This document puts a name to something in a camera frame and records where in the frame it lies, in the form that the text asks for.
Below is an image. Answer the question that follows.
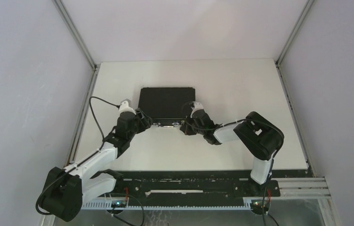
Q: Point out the black aluminium poker case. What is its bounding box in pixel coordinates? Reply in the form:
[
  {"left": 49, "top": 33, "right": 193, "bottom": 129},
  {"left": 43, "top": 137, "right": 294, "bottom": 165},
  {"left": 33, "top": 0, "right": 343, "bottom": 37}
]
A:
[{"left": 138, "top": 87, "right": 196, "bottom": 127}]

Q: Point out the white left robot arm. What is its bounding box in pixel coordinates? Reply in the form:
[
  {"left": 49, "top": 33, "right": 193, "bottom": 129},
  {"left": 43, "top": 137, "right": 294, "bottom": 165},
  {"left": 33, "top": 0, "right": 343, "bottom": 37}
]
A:
[{"left": 35, "top": 109, "right": 152, "bottom": 222}]

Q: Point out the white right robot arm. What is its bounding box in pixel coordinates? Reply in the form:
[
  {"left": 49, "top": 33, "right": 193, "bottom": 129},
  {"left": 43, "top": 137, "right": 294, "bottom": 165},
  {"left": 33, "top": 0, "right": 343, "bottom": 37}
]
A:
[{"left": 180, "top": 109, "right": 284, "bottom": 196}]

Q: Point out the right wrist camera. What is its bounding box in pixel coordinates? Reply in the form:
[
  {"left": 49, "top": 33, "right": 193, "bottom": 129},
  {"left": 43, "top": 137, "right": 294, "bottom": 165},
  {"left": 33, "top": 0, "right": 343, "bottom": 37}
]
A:
[{"left": 191, "top": 102, "right": 204, "bottom": 115}]

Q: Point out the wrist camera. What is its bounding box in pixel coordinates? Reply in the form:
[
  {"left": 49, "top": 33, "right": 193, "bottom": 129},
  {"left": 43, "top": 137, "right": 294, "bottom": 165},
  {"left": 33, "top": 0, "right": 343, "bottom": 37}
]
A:
[
  {"left": 191, "top": 102, "right": 204, "bottom": 115},
  {"left": 118, "top": 99, "right": 136, "bottom": 115}
]

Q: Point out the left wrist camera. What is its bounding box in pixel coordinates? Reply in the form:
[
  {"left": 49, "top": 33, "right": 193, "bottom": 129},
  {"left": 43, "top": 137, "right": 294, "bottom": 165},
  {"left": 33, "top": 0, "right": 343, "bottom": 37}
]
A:
[{"left": 118, "top": 99, "right": 136, "bottom": 115}]

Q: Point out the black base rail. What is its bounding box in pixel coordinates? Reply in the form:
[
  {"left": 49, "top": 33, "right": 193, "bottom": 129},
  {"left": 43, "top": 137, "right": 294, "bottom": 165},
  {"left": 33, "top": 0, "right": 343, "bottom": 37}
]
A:
[{"left": 112, "top": 170, "right": 281, "bottom": 208}]

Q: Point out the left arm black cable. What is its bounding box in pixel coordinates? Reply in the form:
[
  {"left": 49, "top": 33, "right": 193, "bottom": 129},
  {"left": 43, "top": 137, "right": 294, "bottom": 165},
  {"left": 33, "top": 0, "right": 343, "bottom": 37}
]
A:
[{"left": 35, "top": 96, "right": 121, "bottom": 216}]

